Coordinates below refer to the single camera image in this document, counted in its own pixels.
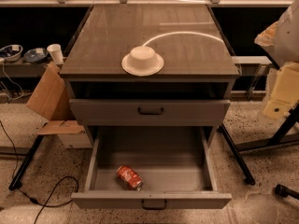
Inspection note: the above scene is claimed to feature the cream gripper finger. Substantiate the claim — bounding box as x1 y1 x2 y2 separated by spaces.
263 62 299 119

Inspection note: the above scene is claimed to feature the red coke can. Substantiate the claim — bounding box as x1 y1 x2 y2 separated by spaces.
117 165 143 190

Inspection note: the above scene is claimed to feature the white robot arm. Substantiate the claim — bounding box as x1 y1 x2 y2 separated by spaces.
254 0 299 119

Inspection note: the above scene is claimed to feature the open grey middle drawer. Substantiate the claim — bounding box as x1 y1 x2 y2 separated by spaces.
72 127 232 210

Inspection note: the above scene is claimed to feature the grey drawer cabinet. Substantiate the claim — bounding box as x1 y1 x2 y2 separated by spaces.
60 4 239 141

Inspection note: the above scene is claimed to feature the closed grey top drawer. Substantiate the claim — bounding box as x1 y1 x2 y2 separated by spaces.
69 99 230 126

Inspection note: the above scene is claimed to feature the black caster foot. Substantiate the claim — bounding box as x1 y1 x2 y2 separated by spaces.
275 184 299 200

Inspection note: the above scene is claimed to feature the white upturned bowl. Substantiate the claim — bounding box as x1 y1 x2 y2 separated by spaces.
121 46 164 77

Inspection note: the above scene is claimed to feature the white paper cup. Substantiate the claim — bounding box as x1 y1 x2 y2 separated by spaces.
47 44 64 64

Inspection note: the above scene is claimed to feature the brown cardboard box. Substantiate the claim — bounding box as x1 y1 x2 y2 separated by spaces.
26 63 93 148

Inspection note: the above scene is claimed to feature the blue bowl right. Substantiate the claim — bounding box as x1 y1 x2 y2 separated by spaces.
23 48 49 63

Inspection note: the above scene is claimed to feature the blue bowl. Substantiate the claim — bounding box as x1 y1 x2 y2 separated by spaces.
23 48 49 63
0 45 23 63

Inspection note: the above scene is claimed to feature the blue bowl left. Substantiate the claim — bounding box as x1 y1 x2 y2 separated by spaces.
0 45 23 63

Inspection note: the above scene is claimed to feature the black right frame leg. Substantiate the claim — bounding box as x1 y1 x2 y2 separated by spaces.
220 124 255 186

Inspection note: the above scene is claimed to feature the black frame leg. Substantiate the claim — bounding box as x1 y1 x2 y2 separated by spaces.
220 124 255 186
8 135 44 191

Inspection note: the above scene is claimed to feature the black floor cable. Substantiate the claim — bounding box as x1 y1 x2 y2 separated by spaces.
0 120 80 224

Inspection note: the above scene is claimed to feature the black left frame leg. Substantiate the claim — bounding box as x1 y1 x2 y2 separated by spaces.
8 135 44 191

